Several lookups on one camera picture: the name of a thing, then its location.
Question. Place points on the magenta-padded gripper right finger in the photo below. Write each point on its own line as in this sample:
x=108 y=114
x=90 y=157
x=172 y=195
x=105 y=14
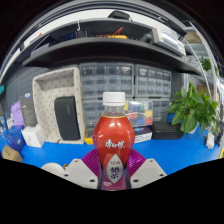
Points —
x=148 y=173

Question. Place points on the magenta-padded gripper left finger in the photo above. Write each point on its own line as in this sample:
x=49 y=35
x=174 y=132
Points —
x=80 y=173

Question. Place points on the red drink bottle white cap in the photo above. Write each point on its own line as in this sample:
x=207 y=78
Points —
x=113 y=140

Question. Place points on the yellow multimeter red leads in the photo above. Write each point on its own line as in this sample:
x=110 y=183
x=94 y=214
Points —
x=88 y=137

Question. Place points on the black box white label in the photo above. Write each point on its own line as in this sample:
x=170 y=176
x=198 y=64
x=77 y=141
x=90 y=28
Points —
x=143 y=135

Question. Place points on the black zip case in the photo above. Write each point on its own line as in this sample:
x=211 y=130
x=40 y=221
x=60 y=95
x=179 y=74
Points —
x=166 y=130

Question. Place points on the black rectangular speaker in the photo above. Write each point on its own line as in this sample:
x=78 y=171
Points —
x=67 y=118

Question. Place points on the white cardboard box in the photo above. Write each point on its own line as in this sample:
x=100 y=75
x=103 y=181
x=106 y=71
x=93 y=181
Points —
x=33 y=136

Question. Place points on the clear organizer box coloured parts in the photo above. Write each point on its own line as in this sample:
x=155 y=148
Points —
x=140 y=113

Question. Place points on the grey small-parts drawer cabinet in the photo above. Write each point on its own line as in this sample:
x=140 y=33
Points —
x=106 y=80
x=161 y=109
x=153 y=81
x=91 y=113

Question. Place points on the small white adapter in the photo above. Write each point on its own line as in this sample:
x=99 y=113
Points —
x=210 y=140

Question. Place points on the brown cardboard box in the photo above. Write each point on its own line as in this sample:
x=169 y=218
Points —
x=11 y=154

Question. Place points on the potted green plant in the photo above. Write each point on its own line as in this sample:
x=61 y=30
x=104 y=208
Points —
x=193 y=108

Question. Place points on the white perforated tray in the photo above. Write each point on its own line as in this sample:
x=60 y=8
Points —
x=45 y=100

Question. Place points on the dark grey flat box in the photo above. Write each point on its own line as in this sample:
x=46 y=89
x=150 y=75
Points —
x=28 y=110

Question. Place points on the purple plastic bag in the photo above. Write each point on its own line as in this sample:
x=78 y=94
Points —
x=17 y=113

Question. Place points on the white shelf unit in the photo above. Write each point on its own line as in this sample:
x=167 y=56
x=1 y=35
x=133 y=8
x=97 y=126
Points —
x=200 y=50

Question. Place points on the white bench instrument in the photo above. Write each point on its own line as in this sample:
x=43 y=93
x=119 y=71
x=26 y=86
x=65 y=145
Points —
x=168 y=40

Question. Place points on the black rounded case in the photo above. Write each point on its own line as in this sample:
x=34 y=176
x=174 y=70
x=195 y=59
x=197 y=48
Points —
x=119 y=15

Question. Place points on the black wall shelf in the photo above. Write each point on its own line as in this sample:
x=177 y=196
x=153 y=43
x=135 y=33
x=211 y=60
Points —
x=110 y=48

